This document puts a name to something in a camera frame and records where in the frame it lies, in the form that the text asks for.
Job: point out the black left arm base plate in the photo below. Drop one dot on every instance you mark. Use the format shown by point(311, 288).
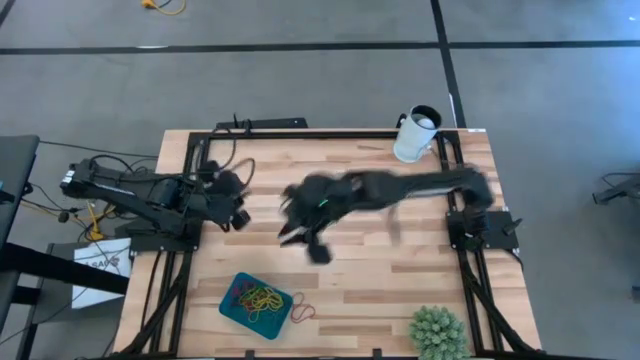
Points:
point(165, 242)

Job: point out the black floor equipment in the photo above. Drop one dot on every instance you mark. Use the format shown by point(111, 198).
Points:
point(620, 190)

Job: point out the yellow rubber band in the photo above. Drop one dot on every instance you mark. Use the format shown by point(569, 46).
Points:
point(262, 300)

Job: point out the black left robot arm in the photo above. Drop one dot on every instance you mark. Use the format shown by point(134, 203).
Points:
point(125, 192)

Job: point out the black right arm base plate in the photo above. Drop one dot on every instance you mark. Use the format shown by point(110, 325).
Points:
point(495, 230)

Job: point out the green rubber band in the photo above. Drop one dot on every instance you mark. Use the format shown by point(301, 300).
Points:
point(254, 291)

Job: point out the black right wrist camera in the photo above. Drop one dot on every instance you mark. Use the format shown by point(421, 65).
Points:
point(320, 252)

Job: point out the large red rubber band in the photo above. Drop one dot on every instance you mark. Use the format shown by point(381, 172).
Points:
point(294, 316)

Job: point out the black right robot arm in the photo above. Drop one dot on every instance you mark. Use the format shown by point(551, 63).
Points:
point(425, 182)

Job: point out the black side stand beam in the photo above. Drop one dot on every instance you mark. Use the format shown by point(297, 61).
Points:
point(60, 267)

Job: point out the dark grey side desk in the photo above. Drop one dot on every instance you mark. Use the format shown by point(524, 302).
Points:
point(17, 165)

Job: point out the teal plastic bin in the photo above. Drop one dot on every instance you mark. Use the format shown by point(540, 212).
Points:
point(272, 327)

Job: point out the white cylindrical container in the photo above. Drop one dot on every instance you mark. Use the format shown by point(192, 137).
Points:
point(412, 142)

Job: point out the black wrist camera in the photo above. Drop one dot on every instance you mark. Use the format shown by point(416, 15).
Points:
point(320, 252)
point(240, 220)

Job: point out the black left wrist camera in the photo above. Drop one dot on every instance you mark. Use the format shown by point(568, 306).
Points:
point(240, 220)

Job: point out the green artificial plant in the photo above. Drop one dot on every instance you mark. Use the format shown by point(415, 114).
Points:
point(440, 332)

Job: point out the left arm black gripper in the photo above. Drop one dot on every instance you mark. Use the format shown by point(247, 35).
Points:
point(220, 207)

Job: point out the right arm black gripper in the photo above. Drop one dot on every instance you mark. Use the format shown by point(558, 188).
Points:
point(320, 200)

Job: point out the black aluminium table frame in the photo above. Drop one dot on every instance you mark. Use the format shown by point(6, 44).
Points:
point(325, 134)

